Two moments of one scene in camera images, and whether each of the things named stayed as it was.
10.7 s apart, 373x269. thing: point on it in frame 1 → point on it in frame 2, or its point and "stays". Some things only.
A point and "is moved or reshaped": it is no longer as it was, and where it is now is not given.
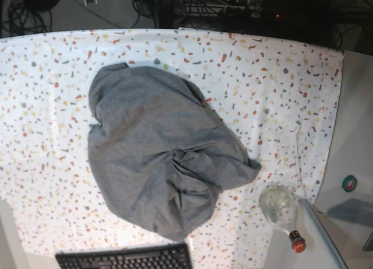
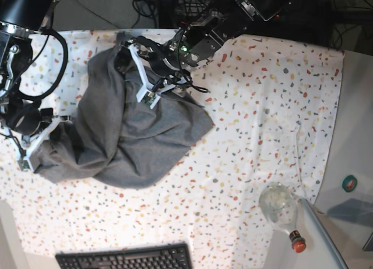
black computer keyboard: (169, 256) stays
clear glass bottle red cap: (279, 203) stays
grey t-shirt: (161, 153) is moved or reshaped
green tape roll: (349, 183) stays
